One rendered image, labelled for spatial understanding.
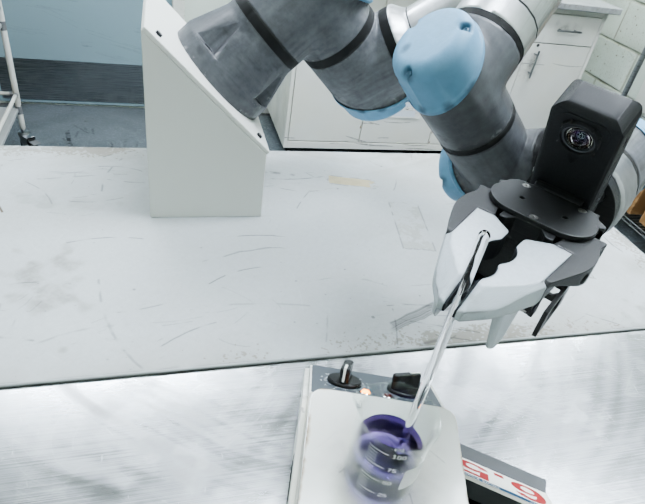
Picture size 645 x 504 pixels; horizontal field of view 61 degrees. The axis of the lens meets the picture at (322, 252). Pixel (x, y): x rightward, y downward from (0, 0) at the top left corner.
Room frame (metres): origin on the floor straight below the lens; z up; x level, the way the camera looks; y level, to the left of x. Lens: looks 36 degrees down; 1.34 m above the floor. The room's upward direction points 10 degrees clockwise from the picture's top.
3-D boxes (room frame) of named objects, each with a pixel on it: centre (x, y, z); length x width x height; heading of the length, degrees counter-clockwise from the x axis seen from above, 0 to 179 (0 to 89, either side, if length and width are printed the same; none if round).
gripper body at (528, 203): (0.35, -0.16, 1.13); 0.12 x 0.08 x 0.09; 146
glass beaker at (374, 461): (0.22, -0.06, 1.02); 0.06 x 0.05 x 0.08; 69
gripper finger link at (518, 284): (0.25, -0.11, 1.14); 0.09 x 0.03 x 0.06; 148
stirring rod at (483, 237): (0.23, -0.08, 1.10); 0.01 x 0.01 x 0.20
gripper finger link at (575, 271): (0.29, -0.14, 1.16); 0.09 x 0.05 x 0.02; 148
